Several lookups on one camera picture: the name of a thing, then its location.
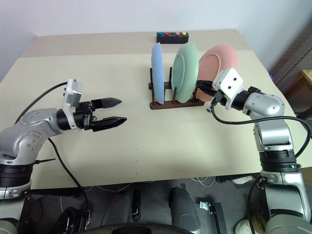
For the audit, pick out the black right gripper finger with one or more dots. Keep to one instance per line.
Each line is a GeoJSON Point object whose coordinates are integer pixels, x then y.
{"type": "Point", "coordinates": [201, 84]}

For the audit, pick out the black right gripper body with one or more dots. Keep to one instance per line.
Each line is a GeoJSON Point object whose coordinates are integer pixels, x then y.
{"type": "Point", "coordinates": [210, 88]}

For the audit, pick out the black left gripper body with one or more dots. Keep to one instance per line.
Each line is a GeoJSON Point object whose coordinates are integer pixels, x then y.
{"type": "Point", "coordinates": [84, 117]}

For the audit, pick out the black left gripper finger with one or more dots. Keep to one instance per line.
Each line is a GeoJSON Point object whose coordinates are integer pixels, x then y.
{"type": "Point", "coordinates": [109, 122]}
{"type": "Point", "coordinates": [108, 102]}

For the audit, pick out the green plate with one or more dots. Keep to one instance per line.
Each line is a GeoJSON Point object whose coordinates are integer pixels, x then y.
{"type": "Point", "coordinates": [185, 73]}

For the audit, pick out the red plate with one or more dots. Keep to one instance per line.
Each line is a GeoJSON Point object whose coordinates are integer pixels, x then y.
{"type": "Point", "coordinates": [219, 58]}

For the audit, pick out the wooden dish rack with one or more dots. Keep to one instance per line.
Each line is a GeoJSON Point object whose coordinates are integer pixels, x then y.
{"type": "Point", "coordinates": [170, 106]}

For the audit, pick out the blue plate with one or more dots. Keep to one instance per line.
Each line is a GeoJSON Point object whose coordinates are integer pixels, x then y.
{"type": "Point", "coordinates": [158, 73]}

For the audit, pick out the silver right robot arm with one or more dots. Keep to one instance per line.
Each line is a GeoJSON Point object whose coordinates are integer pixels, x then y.
{"type": "Point", "coordinates": [263, 102]}

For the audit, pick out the black button box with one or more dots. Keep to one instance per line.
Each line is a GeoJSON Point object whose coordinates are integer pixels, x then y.
{"type": "Point", "coordinates": [171, 40]}

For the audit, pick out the dark rounded shape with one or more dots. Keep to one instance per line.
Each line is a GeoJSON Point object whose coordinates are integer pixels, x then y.
{"type": "Point", "coordinates": [184, 209]}
{"type": "Point", "coordinates": [122, 209]}

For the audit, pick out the black perforated shelf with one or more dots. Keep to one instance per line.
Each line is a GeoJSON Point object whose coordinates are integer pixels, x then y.
{"type": "Point", "coordinates": [296, 56]}

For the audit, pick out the yellow wooden box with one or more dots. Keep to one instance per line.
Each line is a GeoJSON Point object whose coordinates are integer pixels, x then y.
{"type": "Point", "coordinates": [306, 78]}

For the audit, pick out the white shoe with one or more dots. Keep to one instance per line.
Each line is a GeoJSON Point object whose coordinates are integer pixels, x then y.
{"type": "Point", "coordinates": [242, 226]}

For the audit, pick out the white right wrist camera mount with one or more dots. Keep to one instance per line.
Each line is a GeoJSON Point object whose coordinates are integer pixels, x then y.
{"type": "Point", "coordinates": [230, 80]}

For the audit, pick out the black table frame bar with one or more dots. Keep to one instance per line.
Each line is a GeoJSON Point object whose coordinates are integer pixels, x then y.
{"type": "Point", "coordinates": [58, 192]}

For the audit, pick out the black metal bracket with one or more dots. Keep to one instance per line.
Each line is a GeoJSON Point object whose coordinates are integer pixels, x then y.
{"type": "Point", "coordinates": [214, 214]}

